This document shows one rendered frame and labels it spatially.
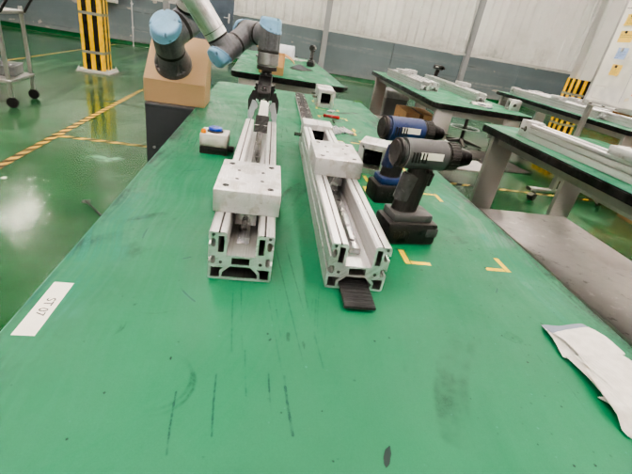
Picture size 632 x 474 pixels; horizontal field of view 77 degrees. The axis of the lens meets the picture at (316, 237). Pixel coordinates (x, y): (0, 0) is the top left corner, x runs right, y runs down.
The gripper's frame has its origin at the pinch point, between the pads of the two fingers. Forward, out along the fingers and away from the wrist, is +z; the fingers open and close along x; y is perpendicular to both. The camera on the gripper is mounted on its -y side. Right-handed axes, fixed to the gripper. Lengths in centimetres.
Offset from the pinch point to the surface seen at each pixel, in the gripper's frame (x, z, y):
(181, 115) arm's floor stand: 34.0, 6.7, 25.5
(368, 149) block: -33.4, -4.4, -33.7
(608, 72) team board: -282, -41, 188
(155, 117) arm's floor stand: 45, 9, 25
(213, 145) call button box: 12.7, 0.6, -34.0
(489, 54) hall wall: -624, -52, 1086
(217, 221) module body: 4, -5, -95
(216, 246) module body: 4, -2, -98
